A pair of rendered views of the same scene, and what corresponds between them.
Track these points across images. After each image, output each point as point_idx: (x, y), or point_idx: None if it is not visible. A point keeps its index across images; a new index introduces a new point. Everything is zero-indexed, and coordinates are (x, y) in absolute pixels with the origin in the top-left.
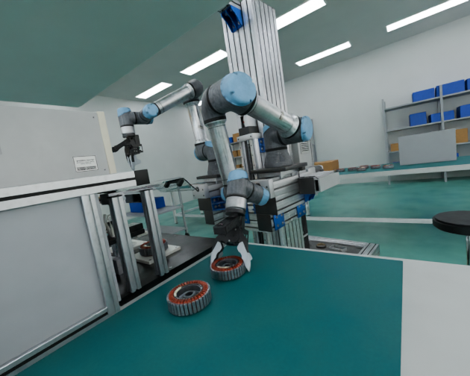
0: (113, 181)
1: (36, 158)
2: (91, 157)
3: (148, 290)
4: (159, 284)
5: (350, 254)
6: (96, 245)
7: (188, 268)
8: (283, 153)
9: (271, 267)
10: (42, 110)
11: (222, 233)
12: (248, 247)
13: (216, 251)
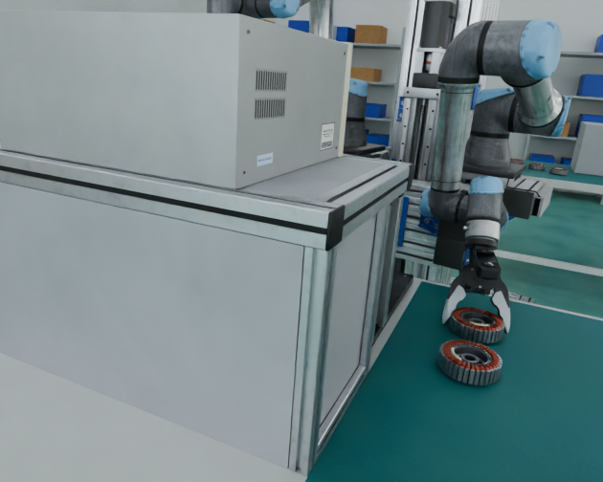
0: (399, 184)
1: (301, 125)
2: (331, 126)
3: (373, 346)
4: (379, 339)
5: None
6: (377, 279)
7: (398, 318)
8: (504, 145)
9: (529, 330)
10: (318, 40)
11: (495, 277)
12: (508, 299)
13: (457, 299)
